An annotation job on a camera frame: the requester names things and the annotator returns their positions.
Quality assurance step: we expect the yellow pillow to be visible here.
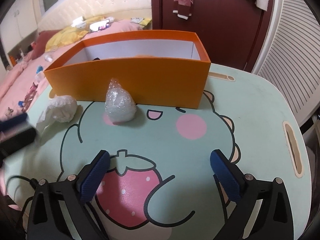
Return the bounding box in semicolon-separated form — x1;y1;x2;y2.
45;16;106;52

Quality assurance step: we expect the black cable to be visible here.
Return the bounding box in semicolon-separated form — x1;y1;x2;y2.
4;175;38;210

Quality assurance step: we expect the cream tufted headboard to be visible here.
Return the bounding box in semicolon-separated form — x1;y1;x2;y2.
35;0;152;31

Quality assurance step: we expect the crumpled white tissue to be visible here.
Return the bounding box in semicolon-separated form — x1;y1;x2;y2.
36;95;78;132

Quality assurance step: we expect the white cabinet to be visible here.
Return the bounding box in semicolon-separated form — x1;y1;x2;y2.
1;0;41;59

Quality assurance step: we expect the pink bed duvet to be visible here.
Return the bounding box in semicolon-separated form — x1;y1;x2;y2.
1;19;151;120

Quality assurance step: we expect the bubble wrap bundle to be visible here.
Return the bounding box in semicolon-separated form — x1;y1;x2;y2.
105;79;137;124

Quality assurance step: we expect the white louvered closet door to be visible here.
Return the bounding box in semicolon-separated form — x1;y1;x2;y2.
252;0;319;126

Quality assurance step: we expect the dark red wooden door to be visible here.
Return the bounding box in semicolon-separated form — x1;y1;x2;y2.
151;0;274;72

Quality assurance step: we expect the white plush toy on bed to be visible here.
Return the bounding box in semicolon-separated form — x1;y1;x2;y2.
71;16;85;28

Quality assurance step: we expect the orange cardboard box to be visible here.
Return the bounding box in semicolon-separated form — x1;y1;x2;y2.
44;30;211;109

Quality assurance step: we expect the dark red pillow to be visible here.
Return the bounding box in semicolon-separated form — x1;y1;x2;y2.
31;30;59;60

